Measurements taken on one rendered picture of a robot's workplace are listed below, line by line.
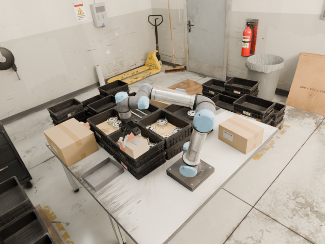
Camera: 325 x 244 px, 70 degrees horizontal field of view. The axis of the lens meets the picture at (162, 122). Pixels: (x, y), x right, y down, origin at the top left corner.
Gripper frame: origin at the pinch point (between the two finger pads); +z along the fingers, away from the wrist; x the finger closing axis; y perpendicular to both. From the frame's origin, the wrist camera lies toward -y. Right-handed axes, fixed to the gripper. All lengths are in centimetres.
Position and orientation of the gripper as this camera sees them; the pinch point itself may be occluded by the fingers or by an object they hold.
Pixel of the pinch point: (133, 143)
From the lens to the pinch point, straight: 155.4
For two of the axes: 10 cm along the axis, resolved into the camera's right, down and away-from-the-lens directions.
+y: -6.9, -3.3, 6.5
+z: 1.0, 8.4, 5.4
